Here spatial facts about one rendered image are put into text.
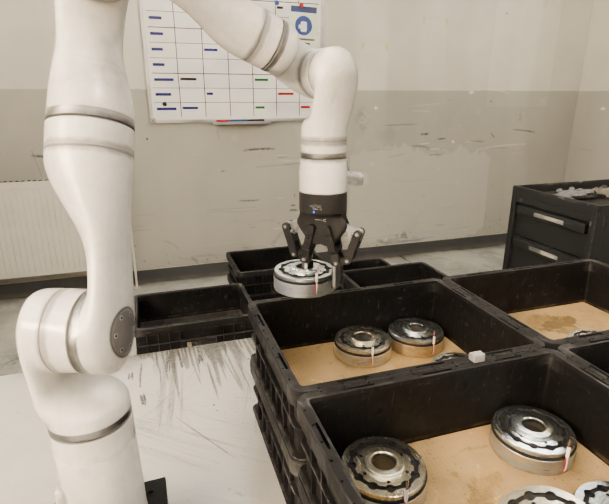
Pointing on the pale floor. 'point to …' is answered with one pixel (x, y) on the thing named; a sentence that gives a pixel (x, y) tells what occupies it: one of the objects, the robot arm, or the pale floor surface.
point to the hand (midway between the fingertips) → (322, 275)
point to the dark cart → (572, 226)
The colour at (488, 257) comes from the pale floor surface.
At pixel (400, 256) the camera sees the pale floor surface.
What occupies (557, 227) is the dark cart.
